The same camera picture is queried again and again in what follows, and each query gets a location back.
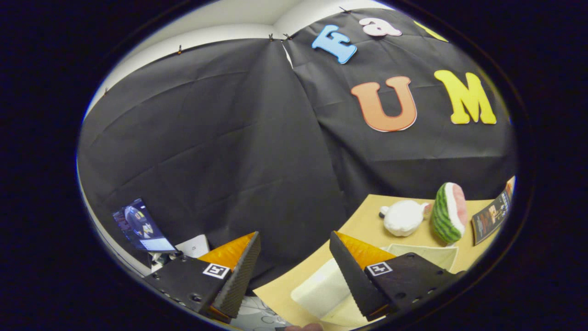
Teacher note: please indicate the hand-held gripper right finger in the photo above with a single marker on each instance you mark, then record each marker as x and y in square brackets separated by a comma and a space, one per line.
[353, 280]

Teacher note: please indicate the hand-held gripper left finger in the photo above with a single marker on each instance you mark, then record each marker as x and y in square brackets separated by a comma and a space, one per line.
[239, 282]

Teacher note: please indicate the cream fabric storage box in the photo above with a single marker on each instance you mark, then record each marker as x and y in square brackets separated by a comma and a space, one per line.
[321, 289]

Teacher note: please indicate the white paper sheet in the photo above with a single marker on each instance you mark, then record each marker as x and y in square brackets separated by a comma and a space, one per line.
[195, 247]

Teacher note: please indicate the white plush toy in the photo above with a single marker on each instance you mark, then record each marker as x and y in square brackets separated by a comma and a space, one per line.
[403, 218]

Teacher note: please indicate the watermelon slice plush toy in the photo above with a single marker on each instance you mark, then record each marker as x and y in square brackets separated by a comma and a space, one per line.
[443, 216]

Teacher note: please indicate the laptop screen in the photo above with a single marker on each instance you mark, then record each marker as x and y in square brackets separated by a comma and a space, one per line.
[140, 227]

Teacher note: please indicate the black backdrop cloth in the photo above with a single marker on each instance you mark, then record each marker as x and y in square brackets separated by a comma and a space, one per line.
[229, 151]

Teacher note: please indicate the black cover book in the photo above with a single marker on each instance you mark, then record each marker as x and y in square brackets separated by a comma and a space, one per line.
[489, 218]

